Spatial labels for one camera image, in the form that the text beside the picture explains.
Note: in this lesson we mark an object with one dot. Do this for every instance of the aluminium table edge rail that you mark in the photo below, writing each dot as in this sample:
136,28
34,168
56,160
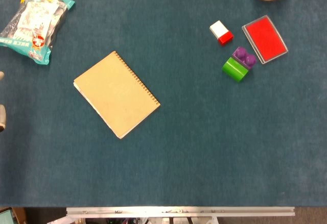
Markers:
178,211

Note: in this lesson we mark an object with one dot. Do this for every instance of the purple studded toy brick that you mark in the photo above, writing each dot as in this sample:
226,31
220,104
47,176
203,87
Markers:
244,56

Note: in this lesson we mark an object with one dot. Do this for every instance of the red ink pad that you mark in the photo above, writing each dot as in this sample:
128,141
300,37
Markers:
265,39

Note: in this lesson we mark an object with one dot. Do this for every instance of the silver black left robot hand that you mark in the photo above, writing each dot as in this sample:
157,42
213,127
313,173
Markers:
2,115

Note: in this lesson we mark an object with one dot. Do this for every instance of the teal snack bag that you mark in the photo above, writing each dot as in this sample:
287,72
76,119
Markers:
33,25

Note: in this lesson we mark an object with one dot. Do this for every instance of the green rounded toy block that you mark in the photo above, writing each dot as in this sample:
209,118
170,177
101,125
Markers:
233,69

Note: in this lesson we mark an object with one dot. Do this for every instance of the blue felt table cloth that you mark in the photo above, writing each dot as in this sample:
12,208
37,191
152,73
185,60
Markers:
191,145

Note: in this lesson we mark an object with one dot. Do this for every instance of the white and red block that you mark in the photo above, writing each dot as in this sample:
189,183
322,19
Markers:
219,29

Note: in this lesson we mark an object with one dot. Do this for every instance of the tan spiral notebook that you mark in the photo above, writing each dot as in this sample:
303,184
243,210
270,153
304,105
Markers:
115,94

